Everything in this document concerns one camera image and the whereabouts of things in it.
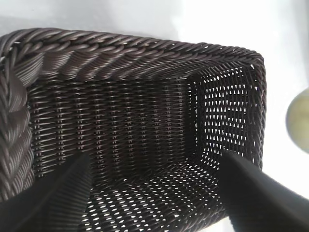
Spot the dark brown wicker basket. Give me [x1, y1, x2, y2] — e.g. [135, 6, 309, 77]
[0, 28, 267, 232]

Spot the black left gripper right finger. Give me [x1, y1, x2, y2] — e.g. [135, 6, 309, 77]
[218, 151, 309, 232]

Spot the pale yellow egg yolk pastry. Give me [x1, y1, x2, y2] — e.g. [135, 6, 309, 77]
[286, 87, 309, 154]

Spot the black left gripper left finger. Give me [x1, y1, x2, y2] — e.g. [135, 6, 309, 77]
[0, 152, 94, 232]

